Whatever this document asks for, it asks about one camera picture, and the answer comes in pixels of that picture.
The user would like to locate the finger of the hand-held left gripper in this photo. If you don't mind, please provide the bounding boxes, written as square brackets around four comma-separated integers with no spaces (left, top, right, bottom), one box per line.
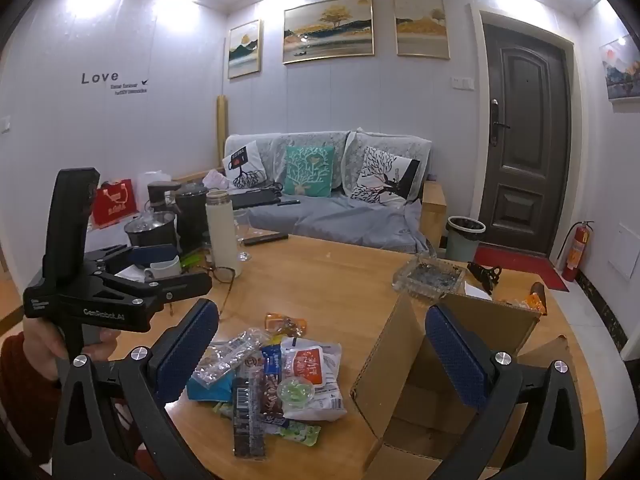
[97,270,214,307]
[82,243,179,275]

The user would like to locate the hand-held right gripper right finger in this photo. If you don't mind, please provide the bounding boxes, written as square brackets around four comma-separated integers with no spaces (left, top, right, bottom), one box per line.
[425,304,588,480]

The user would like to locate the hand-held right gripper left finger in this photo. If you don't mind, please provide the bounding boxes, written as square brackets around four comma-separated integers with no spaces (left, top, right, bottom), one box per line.
[52,298,221,480]

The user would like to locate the clear silver candy packet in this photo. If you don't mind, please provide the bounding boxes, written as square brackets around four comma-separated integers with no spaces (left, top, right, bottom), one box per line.
[194,329,263,387]

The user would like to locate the teal snack packet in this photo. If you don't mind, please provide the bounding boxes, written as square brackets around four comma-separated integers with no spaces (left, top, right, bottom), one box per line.
[187,370,236,402]

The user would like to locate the cardboard box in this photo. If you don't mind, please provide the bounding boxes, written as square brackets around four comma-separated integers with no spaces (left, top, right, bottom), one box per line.
[350,290,583,480]

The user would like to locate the blue chocolate bar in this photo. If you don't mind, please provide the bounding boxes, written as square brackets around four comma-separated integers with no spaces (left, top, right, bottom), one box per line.
[260,344,287,427]

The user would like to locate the black barcode snack bar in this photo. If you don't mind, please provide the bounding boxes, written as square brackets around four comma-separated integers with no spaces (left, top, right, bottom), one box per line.
[232,376,269,459]

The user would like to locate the orange clear snack packet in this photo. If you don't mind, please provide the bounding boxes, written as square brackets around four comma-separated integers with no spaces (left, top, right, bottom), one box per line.
[265,312,309,337]

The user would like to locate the green jelly cup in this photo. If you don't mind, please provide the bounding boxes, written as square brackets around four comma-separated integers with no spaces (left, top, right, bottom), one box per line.
[277,377,314,407]

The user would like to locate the white orange-label snack packet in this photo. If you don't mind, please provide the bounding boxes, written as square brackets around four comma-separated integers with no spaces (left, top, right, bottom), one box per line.
[279,336,347,422]

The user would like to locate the green white candy packet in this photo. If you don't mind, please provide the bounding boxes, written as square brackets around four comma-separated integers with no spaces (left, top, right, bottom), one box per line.
[214,402,322,447]

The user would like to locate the person's left forearm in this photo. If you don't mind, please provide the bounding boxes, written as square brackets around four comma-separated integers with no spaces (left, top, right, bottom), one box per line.
[0,334,68,463]

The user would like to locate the person's left hand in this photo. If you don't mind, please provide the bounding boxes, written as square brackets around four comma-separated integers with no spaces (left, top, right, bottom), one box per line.
[22,317,119,382]

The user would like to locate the white mug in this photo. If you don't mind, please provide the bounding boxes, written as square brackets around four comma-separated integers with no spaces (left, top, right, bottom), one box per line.
[143,255,182,281]

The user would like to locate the pot with glass lid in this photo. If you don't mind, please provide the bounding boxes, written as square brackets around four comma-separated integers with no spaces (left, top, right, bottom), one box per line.
[123,211,179,251]

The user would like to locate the tortoiseshell glasses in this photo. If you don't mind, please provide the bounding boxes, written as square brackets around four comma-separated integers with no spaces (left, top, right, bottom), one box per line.
[197,265,236,322]

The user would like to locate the red gift bag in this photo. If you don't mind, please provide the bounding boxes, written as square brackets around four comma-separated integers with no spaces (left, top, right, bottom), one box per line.
[91,178,138,229]

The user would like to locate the black kettle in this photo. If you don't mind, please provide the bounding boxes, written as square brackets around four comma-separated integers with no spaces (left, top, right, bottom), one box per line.
[174,183,210,254]

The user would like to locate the dark kitchen appliance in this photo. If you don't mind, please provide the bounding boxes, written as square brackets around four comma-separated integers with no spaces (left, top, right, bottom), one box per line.
[146,180,182,212]

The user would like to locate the cardboard tube roll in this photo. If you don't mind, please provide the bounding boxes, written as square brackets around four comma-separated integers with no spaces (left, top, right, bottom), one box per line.
[205,189,245,279]

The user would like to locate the clear plastic tray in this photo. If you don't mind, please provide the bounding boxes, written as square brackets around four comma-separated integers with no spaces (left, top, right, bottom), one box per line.
[392,255,466,304]

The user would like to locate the black hair claw clip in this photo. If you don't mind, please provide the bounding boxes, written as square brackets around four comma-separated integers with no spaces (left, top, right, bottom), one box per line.
[467,261,503,295]

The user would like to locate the wine glass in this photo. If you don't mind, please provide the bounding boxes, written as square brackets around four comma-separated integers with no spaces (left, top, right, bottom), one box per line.
[232,209,254,262]

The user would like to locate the small orange snack packet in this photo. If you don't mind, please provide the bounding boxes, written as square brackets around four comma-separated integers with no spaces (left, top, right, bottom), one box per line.
[520,282,549,316]

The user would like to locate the black remote control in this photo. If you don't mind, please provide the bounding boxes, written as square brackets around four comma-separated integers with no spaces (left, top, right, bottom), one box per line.
[243,231,290,247]

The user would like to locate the red door mat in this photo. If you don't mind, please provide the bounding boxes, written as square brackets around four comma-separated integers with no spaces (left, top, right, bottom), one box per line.
[472,245,570,293]

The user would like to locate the black laptop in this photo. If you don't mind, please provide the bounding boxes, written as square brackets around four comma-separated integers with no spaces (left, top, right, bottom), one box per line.
[230,187,284,210]

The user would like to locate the grey trash bin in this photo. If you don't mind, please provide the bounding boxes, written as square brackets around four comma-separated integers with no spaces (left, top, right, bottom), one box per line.
[444,216,487,263]

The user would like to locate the white tree-root pillow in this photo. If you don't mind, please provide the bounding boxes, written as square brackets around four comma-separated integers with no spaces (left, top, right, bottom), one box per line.
[223,141,266,190]

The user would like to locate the wooden pole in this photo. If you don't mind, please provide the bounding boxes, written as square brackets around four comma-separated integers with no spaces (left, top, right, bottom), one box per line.
[215,94,229,171]

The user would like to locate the red fire extinguisher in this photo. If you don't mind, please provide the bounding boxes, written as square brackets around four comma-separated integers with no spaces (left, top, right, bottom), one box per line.
[560,220,595,283]

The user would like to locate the grey sofa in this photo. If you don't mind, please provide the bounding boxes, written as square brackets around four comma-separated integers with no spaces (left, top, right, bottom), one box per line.
[170,130,448,256]

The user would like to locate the teal pillow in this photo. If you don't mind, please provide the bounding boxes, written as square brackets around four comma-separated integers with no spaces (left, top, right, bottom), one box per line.
[284,146,336,197]

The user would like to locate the white black deer pillow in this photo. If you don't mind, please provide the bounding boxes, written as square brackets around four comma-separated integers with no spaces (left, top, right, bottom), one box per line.
[349,146,422,206]

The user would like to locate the small framed landscape painting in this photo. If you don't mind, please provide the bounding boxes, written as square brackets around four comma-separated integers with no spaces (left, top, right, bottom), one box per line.
[227,19,263,80]

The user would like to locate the dark brown door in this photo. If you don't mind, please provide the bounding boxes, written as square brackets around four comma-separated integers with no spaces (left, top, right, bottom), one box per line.
[482,23,572,260]

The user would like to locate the large framed landscape painting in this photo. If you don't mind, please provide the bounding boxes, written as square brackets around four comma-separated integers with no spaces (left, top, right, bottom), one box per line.
[282,0,375,65]

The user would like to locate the unframed mountain canvas painting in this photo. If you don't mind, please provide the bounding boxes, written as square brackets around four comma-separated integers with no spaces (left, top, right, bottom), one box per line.
[599,35,640,104]

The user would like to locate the medium framed golden painting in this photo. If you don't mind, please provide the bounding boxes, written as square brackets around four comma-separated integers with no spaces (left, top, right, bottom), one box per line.
[392,0,450,59]

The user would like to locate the black wall sticker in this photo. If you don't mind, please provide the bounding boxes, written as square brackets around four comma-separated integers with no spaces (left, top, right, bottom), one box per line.
[81,70,151,96]

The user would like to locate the white wall panel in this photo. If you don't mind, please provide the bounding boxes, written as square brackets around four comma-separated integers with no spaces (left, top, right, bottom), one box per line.
[607,223,640,281]

